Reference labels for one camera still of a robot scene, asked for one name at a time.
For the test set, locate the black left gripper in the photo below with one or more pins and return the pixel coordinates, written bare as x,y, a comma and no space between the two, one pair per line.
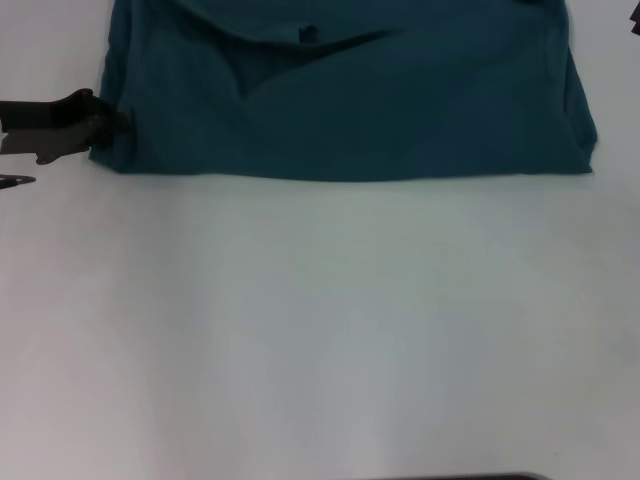
50,127

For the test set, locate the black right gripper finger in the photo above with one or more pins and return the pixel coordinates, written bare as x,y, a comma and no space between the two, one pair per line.
635,17

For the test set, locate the teal t-shirt with beige print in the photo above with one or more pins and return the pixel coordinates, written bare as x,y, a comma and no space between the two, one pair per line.
350,100

